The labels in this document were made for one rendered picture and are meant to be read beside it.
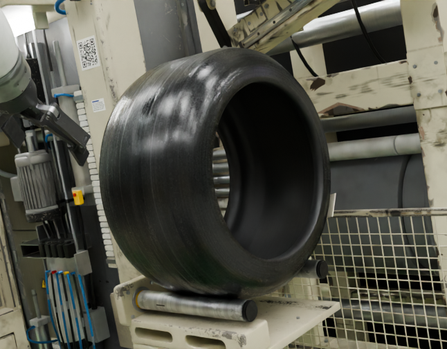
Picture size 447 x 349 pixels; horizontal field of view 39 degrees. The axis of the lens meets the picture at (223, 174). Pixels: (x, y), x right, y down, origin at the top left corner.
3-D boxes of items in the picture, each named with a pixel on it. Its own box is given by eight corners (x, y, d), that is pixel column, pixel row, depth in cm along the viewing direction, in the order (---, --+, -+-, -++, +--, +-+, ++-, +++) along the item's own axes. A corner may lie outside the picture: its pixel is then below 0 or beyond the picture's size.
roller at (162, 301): (135, 311, 152) (131, 293, 152) (149, 305, 156) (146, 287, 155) (246, 325, 129) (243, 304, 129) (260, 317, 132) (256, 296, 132)
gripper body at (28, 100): (-30, 95, 99) (-4, 127, 107) (16, 107, 97) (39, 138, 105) (-6, 57, 102) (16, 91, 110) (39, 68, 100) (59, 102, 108)
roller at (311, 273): (212, 275, 173) (210, 259, 172) (223, 269, 176) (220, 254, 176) (320, 281, 150) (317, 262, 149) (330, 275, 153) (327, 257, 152)
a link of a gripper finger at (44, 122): (28, 96, 106) (31, 94, 105) (82, 133, 111) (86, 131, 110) (16, 115, 104) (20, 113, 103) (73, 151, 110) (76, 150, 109)
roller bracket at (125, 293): (120, 326, 152) (111, 287, 151) (227, 274, 181) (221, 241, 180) (129, 327, 149) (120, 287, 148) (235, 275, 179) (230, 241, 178)
